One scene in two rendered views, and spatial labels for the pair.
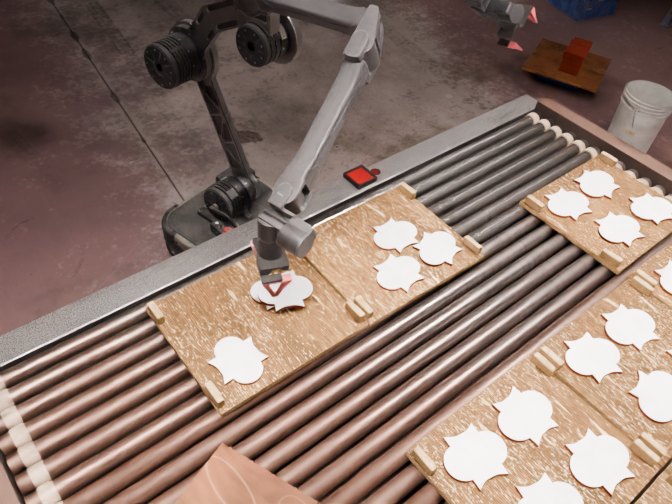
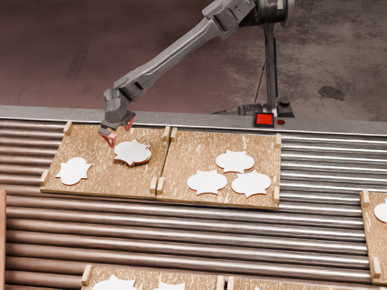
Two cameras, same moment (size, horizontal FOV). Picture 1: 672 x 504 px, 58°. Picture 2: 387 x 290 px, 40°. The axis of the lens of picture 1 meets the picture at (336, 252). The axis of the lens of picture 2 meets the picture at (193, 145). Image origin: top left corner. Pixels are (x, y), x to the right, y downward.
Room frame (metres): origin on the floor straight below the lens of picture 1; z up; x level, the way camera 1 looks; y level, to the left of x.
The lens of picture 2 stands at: (0.27, -1.14, 2.25)
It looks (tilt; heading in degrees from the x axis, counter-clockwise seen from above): 42 degrees down; 53
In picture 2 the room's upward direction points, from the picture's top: 3 degrees counter-clockwise
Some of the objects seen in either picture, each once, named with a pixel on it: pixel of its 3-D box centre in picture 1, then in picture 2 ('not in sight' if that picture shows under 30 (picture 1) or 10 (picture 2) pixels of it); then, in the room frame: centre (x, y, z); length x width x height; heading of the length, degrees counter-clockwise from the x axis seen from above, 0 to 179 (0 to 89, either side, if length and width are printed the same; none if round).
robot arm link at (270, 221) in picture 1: (272, 226); (113, 99); (0.93, 0.14, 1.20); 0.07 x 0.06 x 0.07; 58
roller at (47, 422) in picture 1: (364, 249); (214, 162); (1.18, -0.08, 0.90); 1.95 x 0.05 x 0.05; 133
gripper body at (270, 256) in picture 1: (270, 245); (115, 113); (0.93, 0.15, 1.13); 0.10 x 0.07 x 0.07; 21
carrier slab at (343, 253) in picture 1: (386, 248); (222, 167); (1.16, -0.14, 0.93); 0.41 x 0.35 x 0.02; 132
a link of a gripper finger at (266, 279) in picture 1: (273, 278); (112, 134); (0.89, 0.13, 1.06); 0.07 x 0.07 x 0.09; 21
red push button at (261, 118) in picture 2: (360, 177); (264, 120); (1.46, -0.05, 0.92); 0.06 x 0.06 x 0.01; 43
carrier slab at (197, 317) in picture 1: (257, 317); (109, 159); (0.88, 0.17, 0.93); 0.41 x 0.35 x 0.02; 133
